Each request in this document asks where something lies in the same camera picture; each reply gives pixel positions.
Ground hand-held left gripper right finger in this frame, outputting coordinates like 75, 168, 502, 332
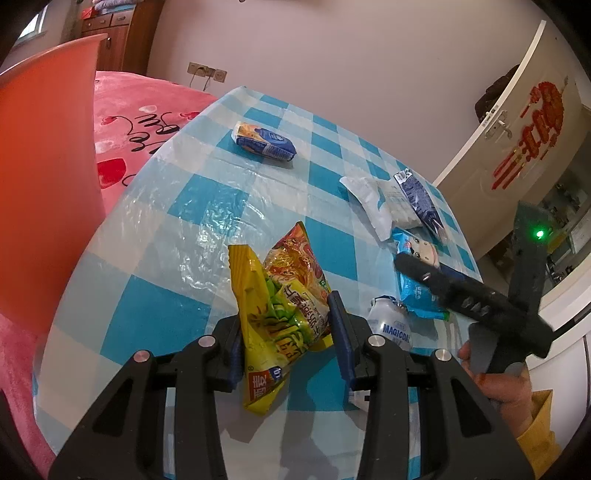
327, 291, 536, 480

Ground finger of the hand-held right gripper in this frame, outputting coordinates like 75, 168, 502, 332
394, 253, 467, 308

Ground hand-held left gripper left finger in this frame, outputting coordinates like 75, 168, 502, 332
48, 314, 245, 480

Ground blue cartoon face pack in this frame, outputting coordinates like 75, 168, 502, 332
392, 230, 451, 320

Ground white plastic bottle blue print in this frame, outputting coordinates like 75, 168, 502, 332
367, 295, 413, 349

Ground yellow instant noodle packet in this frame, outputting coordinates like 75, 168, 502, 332
228, 222, 334, 416

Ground silver white plastic bag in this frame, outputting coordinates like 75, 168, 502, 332
340, 175, 393, 241

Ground orange chair back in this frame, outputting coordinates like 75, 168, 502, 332
0, 33, 109, 334

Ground person's right forearm yellow sleeve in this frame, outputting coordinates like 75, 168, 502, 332
515, 390, 561, 478

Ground person's right hand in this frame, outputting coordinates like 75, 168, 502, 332
457, 342, 534, 428

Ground dark blue white milk carton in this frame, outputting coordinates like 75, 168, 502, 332
376, 168, 450, 241

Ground blue white checkered tablecloth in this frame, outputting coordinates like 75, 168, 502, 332
32, 85, 483, 480

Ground red door ornament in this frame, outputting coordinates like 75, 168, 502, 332
491, 79, 568, 191

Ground dark hanging bag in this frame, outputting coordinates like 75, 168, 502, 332
475, 64, 522, 123

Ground small blue yellow packet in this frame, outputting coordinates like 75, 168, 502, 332
230, 121, 298, 163

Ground cream door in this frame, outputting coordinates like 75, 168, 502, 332
434, 21, 587, 259

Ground pink bed blanket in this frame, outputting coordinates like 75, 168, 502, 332
0, 69, 218, 467

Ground brown wooden cabinet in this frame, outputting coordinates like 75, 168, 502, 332
81, 0, 166, 77

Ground folded pink blankets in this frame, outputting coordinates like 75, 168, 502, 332
90, 0, 134, 14

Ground window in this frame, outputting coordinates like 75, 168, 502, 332
18, 4, 49, 42

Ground silver door handle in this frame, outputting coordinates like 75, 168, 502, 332
480, 110, 514, 140

